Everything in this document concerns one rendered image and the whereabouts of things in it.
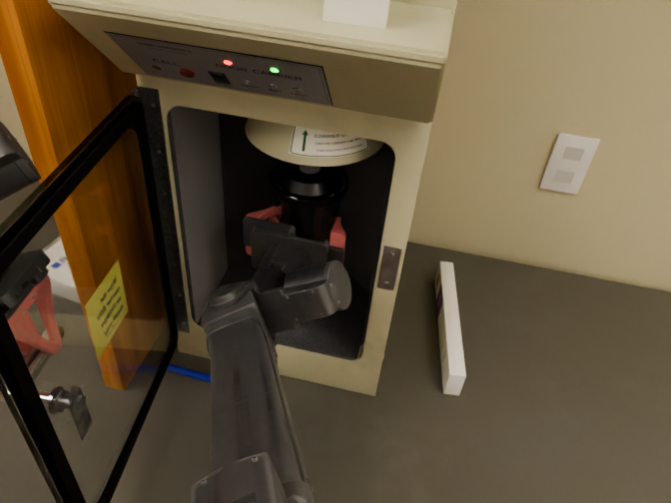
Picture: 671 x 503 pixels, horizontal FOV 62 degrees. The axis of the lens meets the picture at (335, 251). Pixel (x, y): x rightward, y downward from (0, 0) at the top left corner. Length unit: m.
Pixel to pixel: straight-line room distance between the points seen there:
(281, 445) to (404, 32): 0.32
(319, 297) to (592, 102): 0.64
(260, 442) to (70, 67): 0.44
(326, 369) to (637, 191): 0.66
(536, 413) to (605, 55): 0.57
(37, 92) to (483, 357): 0.74
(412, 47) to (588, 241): 0.84
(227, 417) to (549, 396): 0.66
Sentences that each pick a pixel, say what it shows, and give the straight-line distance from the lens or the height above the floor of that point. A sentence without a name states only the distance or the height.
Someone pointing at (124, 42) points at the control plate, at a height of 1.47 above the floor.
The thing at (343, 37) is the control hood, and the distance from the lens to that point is 0.45.
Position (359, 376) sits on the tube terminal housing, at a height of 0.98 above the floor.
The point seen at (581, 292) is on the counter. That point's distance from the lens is 1.18.
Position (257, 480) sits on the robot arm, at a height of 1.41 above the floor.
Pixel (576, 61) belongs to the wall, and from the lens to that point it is 1.03.
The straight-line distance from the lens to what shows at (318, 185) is 0.73.
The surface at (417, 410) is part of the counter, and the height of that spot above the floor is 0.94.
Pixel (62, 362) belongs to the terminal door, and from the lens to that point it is 0.57.
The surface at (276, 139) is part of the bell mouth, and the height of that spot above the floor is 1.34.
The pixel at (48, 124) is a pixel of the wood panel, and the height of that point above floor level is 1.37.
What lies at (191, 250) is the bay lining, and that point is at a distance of 0.79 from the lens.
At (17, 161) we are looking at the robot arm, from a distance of 0.54.
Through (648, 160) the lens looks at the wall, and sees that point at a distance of 1.13.
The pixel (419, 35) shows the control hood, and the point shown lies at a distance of 0.47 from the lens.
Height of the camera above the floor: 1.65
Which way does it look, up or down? 40 degrees down
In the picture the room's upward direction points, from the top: 6 degrees clockwise
